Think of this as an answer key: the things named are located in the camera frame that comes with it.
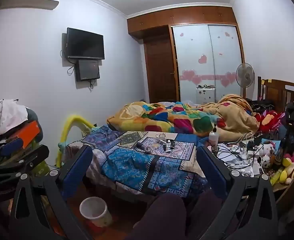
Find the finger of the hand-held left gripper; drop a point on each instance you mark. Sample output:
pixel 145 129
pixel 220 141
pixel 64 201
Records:
pixel 33 155
pixel 11 146

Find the yellow green bottle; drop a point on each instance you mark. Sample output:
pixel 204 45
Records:
pixel 276 177

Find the white box appliance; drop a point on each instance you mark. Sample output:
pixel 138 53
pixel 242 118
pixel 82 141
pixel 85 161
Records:
pixel 205 95

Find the yellow foam bed rail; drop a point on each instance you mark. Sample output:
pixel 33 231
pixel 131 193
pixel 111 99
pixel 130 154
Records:
pixel 68 127

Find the blue patchwork bed sheet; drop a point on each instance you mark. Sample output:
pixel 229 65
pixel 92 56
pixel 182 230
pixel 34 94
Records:
pixel 129 165

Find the person's right leg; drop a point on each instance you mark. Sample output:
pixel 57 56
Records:
pixel 202 212

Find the white spotted plush toy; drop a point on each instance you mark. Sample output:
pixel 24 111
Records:
pixel 268 152

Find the brown wooden door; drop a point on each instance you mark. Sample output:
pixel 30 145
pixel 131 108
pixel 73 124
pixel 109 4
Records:
pixel 162 70

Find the red plush toy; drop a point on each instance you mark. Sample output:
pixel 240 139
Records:
pixel 272 120

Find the wooden overhead cabinet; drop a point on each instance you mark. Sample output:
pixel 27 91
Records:
pixel 182 17

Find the white standing fan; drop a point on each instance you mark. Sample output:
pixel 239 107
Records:
pixel 244 75

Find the grey box under television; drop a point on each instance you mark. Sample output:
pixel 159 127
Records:
pixel 88 70

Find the yellow plush toy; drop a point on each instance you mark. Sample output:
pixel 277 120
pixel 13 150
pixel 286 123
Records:
pixel 288 168

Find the colourful heart blanket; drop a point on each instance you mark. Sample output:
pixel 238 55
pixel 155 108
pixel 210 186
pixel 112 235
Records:
pixel 177 118

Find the orange box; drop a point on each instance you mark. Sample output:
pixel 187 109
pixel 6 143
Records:
pixel 30 132

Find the white pump bottle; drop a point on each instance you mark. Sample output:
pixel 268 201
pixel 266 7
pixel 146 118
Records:
pixel 213 137

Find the person's left leg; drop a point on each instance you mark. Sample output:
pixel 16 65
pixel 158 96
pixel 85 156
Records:
pixel 159 220

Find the wardrobe with heart stickers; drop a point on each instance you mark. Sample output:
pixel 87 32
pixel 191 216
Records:
pixel 207 60

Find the wooden headboard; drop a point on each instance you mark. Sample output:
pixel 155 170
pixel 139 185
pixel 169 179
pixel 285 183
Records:
pixel 277 92

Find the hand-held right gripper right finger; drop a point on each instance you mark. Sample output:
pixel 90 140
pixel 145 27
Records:
pixel 212 170

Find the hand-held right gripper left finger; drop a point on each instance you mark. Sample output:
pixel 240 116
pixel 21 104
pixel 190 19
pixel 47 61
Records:
pixel 77 170

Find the dark grey cushion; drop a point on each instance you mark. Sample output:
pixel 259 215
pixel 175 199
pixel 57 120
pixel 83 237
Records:
pixel 35 116

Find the white plastic waste bin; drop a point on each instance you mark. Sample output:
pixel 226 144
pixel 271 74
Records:
pixel 94 211

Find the black wall television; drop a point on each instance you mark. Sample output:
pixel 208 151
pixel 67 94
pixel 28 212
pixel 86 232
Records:
pixel 85 43

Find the grey tape roll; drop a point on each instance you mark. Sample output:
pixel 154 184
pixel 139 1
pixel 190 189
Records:
pixel 143 147

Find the person's leg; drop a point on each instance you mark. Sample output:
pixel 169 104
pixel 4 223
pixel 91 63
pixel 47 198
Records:
pixel 202 212
pixel 159 220

